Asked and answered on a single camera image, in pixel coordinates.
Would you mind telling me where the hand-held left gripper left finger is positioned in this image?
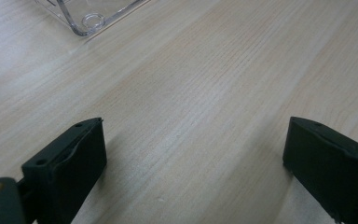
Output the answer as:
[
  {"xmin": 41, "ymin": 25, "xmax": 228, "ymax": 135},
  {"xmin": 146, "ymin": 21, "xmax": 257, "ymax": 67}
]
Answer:
[{"xmin": 21, "ymin": 117, "xmax": 108, "ymax": 224}]

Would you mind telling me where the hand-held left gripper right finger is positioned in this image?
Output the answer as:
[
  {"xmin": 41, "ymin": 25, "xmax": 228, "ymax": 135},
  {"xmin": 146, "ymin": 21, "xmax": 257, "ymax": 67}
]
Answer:
[{"xmin": 282, "ymin": 116, "xmax": 358, "ymax": 224}]

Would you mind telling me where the clear acrylic three-slot rack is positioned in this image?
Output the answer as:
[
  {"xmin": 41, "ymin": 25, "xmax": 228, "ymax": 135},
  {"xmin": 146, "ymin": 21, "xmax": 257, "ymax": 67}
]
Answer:
[{"xmin": 33, "ymin": 0, "xmax": 153, "ymax": 38}]

